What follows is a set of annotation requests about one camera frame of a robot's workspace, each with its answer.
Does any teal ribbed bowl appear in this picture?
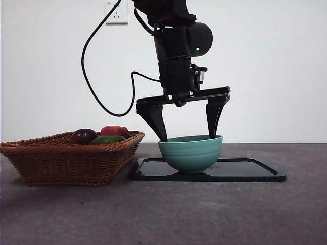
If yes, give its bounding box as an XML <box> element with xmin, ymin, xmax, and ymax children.
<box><xmin>157</xmin><ymin>135</ymin><xmax>223</xmax><ymax>175</ymax></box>

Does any red fruit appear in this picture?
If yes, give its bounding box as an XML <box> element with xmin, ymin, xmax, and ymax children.
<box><xmin>100</xmin><ymin>125</ymin><xmax>130</xmax><ymax>139</ymax></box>

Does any green fruit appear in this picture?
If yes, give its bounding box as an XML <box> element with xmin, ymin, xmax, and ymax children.
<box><xmin>89</xmin><ymin>135</ymin><xmax>127</xmax><ymax>145</ymax></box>

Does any black rectangular tray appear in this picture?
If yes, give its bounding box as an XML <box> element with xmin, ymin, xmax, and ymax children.
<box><xmin>130</xmin><ymin>157</ymin><xmax>287</xmax><ymax>182</ymax></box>

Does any dark purple fruit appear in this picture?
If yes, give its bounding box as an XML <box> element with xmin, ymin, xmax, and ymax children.
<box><xmin>71</xmin><ymin>128</ymin><xmax>98</xmax><ymax>145</ymax></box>

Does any brown wicker basket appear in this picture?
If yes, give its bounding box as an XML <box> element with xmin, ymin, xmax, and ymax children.
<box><xmin>0</xmin><ymin>130</ymin><xmax>146</xmax><ymax>186</ymax></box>

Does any left wrist grey camera box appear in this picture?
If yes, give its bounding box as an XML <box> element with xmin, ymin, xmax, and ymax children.
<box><xmin>191</xmin><ymin>63</ymin><xmax>207</xmax><ymax>89</ymax></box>

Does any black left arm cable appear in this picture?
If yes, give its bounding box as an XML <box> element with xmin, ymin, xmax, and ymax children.
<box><xmin>81</xmin><ymin>0</ymin><xmax>161</xmax><ymax>117</ymax></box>

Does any white wall socket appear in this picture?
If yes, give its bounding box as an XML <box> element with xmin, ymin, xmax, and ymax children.
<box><xmin>106</xmin><ymin>1</ymin><xmax>129</xmax><ymax>26</ymax></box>

